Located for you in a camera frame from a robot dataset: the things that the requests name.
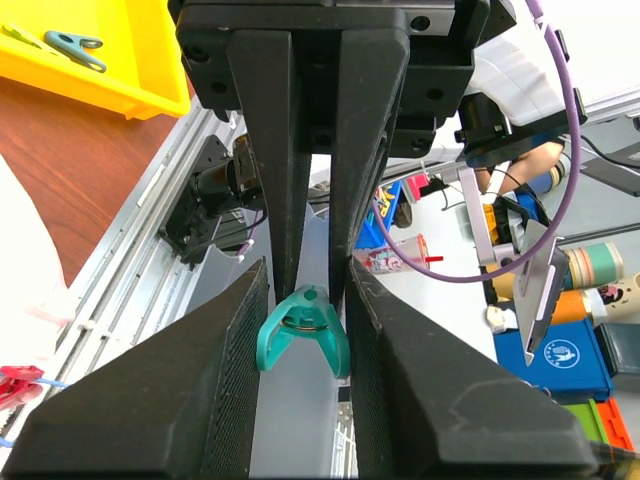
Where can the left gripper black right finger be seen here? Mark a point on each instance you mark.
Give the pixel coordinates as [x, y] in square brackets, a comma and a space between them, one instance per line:
[429, 406]

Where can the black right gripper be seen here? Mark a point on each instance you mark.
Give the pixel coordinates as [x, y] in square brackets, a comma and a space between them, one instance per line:
[360, 79]

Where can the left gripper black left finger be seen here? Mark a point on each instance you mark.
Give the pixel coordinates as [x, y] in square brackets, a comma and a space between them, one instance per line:
[180, 405]

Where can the teal clothespin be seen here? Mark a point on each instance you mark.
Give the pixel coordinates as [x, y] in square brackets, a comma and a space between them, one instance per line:
[308, 314]

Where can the red clothespin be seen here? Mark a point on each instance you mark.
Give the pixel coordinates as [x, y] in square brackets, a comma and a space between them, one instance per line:
[19, 385]

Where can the white pink-trimmed underwear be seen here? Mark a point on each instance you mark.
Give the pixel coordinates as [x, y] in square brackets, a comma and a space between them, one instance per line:
[36, 303]

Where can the light blue wire hanger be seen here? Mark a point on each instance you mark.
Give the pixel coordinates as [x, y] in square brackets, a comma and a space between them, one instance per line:
[30, 400]

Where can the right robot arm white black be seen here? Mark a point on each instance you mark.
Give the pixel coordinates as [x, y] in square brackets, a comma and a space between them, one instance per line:
[519, 94]

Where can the blue recycling bin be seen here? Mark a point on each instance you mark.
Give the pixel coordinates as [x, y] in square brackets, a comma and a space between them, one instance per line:
[568, 365]

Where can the plastic drink cup red straw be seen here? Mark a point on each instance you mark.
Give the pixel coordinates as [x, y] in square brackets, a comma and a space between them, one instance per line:
[384, 260]

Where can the grey tablet on stand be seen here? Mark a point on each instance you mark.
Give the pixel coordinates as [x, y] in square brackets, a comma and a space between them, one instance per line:
[537, 287]

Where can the yellow plastic tray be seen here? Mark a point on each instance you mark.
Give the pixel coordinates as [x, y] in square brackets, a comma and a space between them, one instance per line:
[144, 78]

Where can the person in plaid shirt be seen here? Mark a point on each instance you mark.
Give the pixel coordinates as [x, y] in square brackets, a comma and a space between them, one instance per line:
[532, 164]

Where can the green clothespin in tray front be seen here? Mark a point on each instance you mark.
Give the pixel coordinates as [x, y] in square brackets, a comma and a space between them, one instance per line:
[23, 36]

